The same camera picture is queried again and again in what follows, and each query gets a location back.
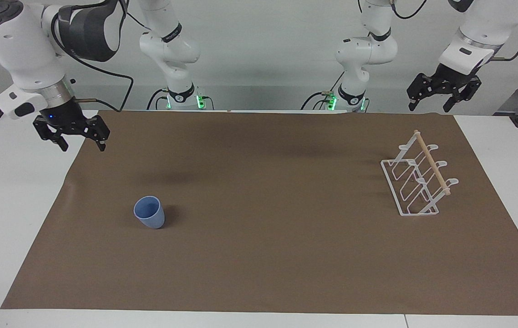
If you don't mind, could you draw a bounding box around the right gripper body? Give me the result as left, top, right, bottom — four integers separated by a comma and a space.
43, 97, 91, 134

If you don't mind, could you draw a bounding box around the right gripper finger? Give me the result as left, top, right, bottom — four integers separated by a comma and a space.
33, 116, 70, 153
83, 115, 111, 153

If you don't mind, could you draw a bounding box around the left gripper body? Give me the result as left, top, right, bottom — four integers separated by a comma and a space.
431, 63, 472, 92

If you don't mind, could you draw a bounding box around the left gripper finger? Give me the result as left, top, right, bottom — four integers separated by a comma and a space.
443, 77, 482, 113
406, 72, 440, 112

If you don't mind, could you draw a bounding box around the blue cup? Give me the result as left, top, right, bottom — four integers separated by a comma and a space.
133, 195, 166, 230

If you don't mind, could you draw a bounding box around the white wire cup holder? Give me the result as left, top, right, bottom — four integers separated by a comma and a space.
380, 129, 460, 217

